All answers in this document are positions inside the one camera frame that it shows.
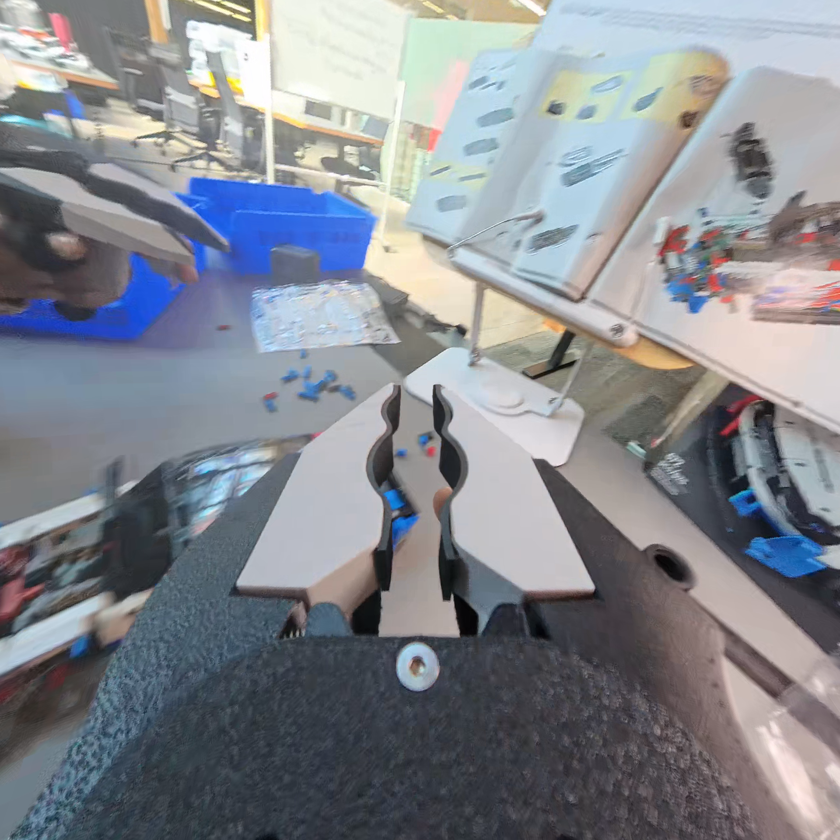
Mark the wooden top office table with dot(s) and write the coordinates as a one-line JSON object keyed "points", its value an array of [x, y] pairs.
{"points": [[315, 124]]}

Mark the large blue storage bin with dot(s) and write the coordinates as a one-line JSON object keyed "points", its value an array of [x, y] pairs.
{"points": [[289, 216]]}

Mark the pile of blue brick pins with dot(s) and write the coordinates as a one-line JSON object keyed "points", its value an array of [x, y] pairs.
{"points": [[315, 387]]}

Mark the black office chair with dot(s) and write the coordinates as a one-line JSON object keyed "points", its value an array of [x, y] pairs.
{"points": [[180, 98], [226, 105]]}

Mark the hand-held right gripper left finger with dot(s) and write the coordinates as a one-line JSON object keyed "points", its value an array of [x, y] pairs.
{"points": [[315, 518]]}

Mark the small black display device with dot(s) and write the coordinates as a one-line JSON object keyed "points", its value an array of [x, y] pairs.
{"points": [[295, 266]]}

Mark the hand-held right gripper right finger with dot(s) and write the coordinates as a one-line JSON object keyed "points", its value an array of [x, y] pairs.
{"points": [[518, 525]]}

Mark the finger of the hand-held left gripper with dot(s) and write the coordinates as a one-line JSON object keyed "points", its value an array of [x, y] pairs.
{"points": [[154, 195], [118, 229]]}

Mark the white book stand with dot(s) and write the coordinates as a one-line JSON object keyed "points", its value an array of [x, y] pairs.
{"points": [[499, 407]]}

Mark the large whiteboard on stand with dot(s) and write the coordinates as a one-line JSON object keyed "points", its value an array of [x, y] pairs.
{"points": [[334, 52]]}

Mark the set box with car picture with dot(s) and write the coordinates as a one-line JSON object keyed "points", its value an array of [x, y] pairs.
{"points": [[709, 472]]}

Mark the open instruction booklet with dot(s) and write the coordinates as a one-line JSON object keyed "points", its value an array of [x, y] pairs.
{"points": [[590, 164]]}

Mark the person's left hand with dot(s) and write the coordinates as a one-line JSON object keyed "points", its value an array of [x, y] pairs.
{"points": [[98, 275]]}

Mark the silver sticker sheet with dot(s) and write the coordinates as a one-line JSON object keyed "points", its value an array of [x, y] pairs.
{"points": [[321, 315]]}

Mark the small brick subassembly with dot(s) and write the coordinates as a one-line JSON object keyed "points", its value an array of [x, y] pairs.
{"points": [[400, 518]]}

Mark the grey desk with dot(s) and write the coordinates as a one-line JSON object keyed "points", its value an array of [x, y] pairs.
{"points": [[131, 394]]}

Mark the white toy car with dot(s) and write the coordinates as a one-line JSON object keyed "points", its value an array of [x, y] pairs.
{"points": [[787, 459]]}

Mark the brick-built toy race car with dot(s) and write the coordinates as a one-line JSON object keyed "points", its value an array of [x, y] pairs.
{"points": [[216, 479]]}

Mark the stack of clear boxes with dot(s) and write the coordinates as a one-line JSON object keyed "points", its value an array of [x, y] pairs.
{"points": [[223, 46]]}

